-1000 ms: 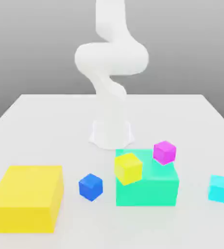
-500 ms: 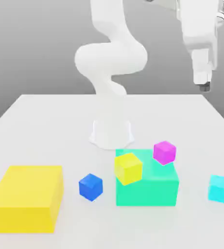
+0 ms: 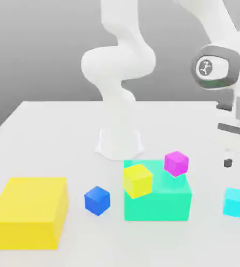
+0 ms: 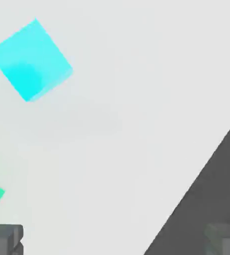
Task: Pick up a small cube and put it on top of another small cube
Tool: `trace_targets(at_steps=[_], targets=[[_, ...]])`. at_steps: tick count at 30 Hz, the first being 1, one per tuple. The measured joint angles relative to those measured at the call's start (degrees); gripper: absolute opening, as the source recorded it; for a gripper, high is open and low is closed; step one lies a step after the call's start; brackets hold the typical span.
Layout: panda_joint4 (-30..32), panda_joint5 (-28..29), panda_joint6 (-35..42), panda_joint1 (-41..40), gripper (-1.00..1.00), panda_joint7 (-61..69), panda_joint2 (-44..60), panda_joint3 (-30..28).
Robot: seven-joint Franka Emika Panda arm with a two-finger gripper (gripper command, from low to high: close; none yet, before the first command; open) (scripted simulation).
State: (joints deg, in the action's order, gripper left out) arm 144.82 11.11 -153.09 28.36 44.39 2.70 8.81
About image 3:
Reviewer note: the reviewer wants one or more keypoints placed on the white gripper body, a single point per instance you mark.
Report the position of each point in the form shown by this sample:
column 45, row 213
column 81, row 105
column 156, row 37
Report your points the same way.
column 239, row 137

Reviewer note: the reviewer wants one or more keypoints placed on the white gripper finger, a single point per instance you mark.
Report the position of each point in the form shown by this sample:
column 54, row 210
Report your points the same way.
column 228, row 162

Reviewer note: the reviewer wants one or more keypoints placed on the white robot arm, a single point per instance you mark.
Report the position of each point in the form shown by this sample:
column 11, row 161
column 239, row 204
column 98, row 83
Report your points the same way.
column 119, row 62

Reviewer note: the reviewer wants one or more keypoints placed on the small cyan cube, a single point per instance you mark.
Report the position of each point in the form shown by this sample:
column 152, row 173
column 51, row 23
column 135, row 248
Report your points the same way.
column 235, row 203

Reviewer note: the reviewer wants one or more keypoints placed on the small magenta cube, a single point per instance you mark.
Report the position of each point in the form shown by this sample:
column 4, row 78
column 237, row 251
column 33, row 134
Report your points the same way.
column 176, row 163

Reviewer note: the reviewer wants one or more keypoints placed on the small yellow cube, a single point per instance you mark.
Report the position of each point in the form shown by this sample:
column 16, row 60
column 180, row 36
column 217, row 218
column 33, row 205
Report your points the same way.
column 137, row 181

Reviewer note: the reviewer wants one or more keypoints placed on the small blue cube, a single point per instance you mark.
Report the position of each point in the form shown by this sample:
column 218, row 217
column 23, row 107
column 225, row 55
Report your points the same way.
column 96, row 201

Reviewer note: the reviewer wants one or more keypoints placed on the large green box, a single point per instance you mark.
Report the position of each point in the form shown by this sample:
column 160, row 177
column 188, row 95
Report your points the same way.
column 159, row 204

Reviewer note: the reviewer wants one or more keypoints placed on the large yellow box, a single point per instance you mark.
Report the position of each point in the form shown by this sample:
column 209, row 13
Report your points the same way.
column 26, row 217

